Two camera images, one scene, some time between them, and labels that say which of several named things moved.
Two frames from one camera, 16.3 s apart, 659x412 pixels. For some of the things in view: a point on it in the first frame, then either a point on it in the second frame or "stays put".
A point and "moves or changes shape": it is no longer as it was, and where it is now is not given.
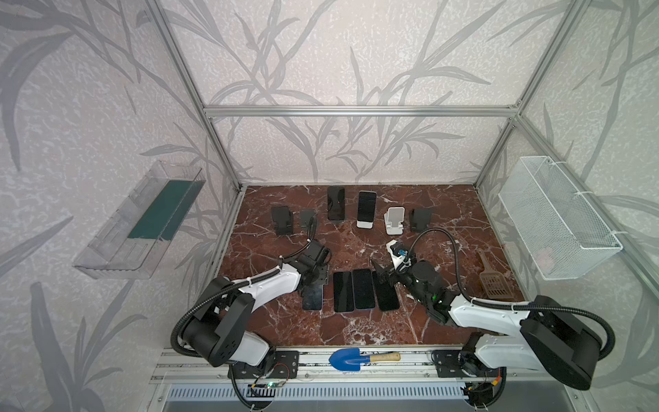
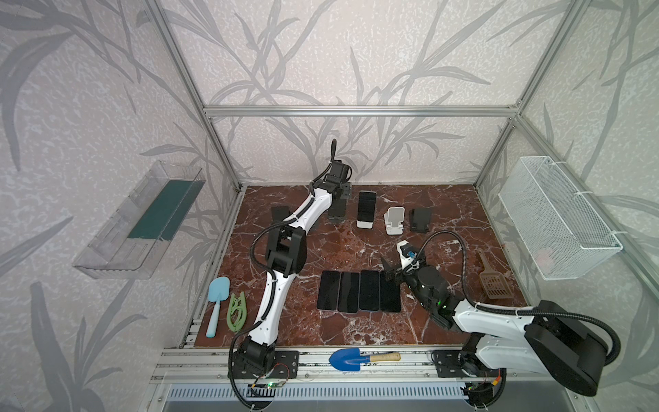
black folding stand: (420, 219) stays put
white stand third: (367, 225) stays put
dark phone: (386, 295) moves or changes shape
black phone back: (336, 202) stays put
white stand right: (394, 219) stays put
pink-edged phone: (311, 298) -> (329, 290)
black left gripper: (324, 272) -> (347, 190)
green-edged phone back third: (366, 206) stays put
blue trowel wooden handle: (349, 359) stays put
